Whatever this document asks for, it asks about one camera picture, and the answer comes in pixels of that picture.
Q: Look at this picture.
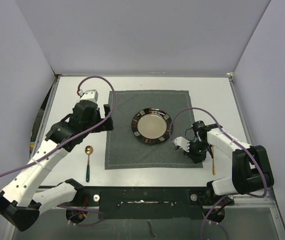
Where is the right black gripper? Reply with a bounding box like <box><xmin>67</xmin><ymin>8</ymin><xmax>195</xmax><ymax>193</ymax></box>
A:
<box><xmin>184</xmin><ymin>140</ymin><xmax>211</xmax><ymax>163</ymax></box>

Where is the gold fork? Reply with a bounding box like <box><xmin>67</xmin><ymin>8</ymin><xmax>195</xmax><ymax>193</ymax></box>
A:
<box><xmin>211</xmin><ymin>145</ymin><xmax>216</xmax><ymax>176</ymax></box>

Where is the grey cloth placemat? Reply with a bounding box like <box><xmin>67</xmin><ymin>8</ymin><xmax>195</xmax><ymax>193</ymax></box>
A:
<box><xmin>104</xmin><ymin>90</ymin><xmax>203</xmax><ymax>170</ymax></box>

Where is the gold spoon green handle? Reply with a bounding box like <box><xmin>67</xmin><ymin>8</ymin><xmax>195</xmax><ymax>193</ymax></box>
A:
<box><xmin>85</xmin><ymin>145</ymin><xmax>94</xmax><ymax>183</ymax></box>

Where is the dark rimmed dinner plate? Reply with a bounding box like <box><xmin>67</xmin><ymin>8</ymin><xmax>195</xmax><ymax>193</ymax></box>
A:
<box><xmin>131</xmin><ymin>107</ymin><xmax>172</xmax><ymax>145</ymax></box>

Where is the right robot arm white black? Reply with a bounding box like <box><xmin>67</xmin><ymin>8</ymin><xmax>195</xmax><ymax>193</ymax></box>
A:
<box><xmin>173</xmin><ymin>121</ymin><xmax>275</xmax><ymax>205</ymax></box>

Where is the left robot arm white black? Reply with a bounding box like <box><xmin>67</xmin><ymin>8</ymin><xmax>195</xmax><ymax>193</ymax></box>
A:
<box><xmin>0</xmin><ymin>100</ymin><xmax>115</xmax><ymax>232</ymax></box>

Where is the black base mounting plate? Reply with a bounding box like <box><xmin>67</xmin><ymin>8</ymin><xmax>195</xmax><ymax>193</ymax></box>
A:
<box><xmin>62</xmin><ymin>186</ymin><xmax>235</xmax><ymax>220</ymax></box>

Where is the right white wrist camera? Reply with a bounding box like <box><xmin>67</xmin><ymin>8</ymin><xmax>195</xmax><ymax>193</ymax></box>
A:
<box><xmin>173</xmin><ymin>136</ymin><xmax>191</xmax><ymax>153</ymax></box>

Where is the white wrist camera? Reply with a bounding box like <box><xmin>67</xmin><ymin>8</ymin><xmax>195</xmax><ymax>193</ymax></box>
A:
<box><xmin>173</xmin><ymin>136</ymin><xmax>191</xmax><ymax>153</ymax></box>
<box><xmin>78</xmin><ymin>89</ymin><xmax>99</xmax><ymax>103</ymax></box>

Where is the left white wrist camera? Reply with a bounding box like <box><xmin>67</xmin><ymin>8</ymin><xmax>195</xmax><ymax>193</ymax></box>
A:
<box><xmin>78</xmin><ymin>89</ymin><xmax>99</xmax><ymax>103</ymax></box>

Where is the aluminium frame rail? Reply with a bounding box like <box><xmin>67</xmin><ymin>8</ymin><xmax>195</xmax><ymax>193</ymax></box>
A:
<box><xmin>11</xmin><ymin>186</ymin><xmax>275</xmax><ymax>209</ymax></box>

